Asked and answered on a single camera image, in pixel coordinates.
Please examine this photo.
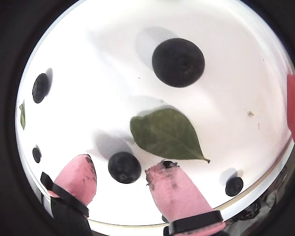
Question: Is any broad green leaf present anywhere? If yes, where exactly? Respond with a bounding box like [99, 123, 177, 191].
[19, 103, 26, 131]

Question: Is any white paper sheet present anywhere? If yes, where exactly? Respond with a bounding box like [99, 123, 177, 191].
[16, 0, 295, 226]

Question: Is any pink padded gripper finger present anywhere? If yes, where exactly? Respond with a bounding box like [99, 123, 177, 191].
[40, 153, 98, 236]
[145, 159, 226, 236]

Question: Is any green leaf with stem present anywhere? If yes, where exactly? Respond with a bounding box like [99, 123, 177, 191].
[129, 108, 211, 164]

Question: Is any dark blueberry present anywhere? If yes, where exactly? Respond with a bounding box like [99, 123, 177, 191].
[107, 151, 142, 184]
[151, 37, 206, 88]
[32, 147, 41, 164]
[32, 73, 50, 104]
[225, 176, 244, 197]

